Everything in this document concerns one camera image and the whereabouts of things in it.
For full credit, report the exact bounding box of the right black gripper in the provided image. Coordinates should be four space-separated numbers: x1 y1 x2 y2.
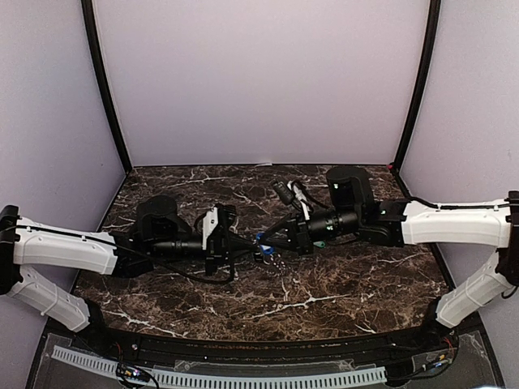
259 206 362 255

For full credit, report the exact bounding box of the blue key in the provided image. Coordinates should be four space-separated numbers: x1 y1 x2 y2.
255 232 276 256

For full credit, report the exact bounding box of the black disc with keyrings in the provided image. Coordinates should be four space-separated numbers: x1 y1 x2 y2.
253 252 292 277

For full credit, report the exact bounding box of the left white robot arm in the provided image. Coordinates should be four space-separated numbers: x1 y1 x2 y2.
1 195 260 353

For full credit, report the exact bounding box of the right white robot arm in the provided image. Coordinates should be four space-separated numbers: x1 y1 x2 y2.
258 166 518 352

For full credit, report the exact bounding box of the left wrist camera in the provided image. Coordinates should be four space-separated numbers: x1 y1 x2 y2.
202 204 237 250

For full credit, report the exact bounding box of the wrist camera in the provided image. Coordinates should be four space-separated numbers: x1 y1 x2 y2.
202 204 237 250
272 180 313 220

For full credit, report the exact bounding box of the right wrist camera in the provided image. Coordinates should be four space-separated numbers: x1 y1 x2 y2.
272 180 313 220

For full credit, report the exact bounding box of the black front rail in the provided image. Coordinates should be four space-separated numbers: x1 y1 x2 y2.
91 328 426 362

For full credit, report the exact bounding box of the white slotted cable duct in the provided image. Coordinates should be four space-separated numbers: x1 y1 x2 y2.
51 345 387 388

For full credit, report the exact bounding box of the right black frame post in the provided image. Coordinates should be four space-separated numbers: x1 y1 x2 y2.
391 0 442 174

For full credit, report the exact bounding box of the black frame post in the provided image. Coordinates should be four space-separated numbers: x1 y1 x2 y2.
80 0 133 175
391 0 442 174

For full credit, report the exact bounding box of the left black frame post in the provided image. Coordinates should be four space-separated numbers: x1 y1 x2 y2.
80 0 133 175

